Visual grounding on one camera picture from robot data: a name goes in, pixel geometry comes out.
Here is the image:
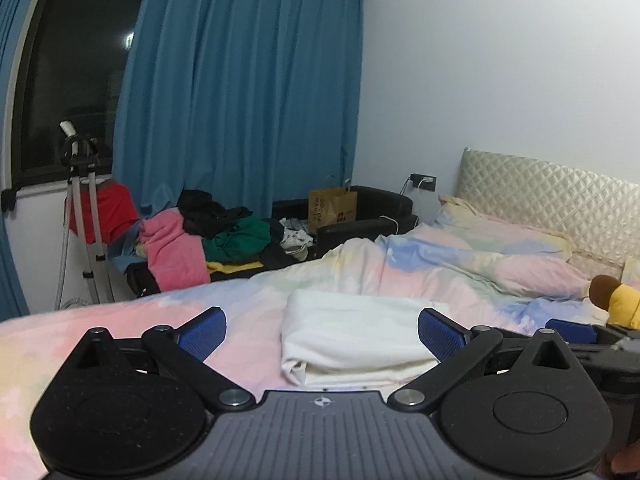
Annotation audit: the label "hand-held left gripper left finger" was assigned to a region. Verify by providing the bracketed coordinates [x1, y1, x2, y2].
[62, 306, 256, 408]

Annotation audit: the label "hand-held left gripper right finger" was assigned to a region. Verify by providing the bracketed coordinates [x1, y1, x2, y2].
[387, 307, 578, 408]

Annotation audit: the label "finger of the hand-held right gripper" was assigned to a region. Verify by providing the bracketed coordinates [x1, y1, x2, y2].
[546, 317, 613, 362]

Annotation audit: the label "white pants with striped band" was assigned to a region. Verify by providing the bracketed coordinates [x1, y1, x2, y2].
[280, 289, 453, 387]

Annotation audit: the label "person's right hand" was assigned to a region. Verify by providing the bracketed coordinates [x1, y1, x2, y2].
[611, 440, 640, 476]

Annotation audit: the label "yellow brown plush toy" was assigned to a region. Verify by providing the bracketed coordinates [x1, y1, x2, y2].
[587, 275, 640, 331]

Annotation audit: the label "pastel bed blanket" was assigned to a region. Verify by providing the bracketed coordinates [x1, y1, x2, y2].
[0, 220, 621, 480]

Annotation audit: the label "yellow garment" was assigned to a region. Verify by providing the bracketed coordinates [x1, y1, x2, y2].
[206, 259, 263, 276]

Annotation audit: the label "pink garment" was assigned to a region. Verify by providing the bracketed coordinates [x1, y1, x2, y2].
[139, 208, 211, 293]

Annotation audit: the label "green garment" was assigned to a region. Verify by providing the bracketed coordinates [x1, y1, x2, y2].
[202, 217, 271, 263]

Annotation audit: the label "pastel pillow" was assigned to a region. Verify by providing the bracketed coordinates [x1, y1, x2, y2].
[432, 195, 573, 261]

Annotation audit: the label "blue garment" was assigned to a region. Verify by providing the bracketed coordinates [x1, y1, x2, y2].
[107, 217, 148, 273]

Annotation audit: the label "black garment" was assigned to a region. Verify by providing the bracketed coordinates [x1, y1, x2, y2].
[177, 189, 253, 238]

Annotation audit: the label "white patterned cloth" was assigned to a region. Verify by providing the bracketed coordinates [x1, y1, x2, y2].
[279, 217, 316, 261]

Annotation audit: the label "black sofa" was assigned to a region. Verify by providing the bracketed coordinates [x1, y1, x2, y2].
[125, 185, 418, 297]

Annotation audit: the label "cream quilted headboard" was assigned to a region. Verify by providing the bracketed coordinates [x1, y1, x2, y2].
[457, 147, 640, 281]

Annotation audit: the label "red garment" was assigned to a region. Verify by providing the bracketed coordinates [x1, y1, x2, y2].
[70, 182, 141, 243]

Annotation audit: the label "brown paper bag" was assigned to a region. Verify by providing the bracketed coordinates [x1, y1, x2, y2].
[308, 175, 358, 235]

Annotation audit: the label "garment steamer stand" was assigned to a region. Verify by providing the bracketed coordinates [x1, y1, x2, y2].
[55, 120, 113, 311]

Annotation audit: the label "narrow blue curtain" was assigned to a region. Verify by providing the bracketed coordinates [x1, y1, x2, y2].
[0, 0, 48, 321]

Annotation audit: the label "wide blue curtain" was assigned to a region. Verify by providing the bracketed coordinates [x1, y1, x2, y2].
[112, 0, 363, 221]

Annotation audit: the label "dark window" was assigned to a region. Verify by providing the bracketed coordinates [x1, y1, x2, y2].
[10, 0, 151, 186]

